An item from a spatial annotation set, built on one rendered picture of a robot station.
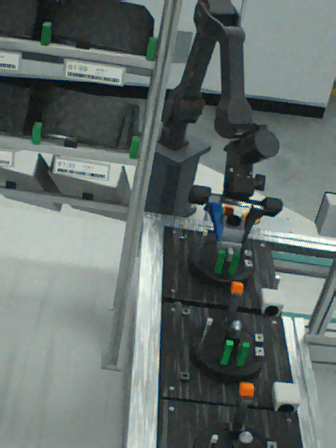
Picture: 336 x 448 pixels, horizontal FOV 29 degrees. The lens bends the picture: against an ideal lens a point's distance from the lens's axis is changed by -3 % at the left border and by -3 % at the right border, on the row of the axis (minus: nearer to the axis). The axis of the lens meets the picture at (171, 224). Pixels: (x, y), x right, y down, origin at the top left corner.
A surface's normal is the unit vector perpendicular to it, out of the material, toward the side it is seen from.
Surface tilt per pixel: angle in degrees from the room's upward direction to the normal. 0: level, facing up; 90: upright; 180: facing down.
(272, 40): 90
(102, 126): 65
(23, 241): 0
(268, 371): 0
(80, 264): 0
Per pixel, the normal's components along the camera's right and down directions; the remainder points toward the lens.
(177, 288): 0.17, -0.81
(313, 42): 0.15, 0.58
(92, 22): -0.09, 0.14
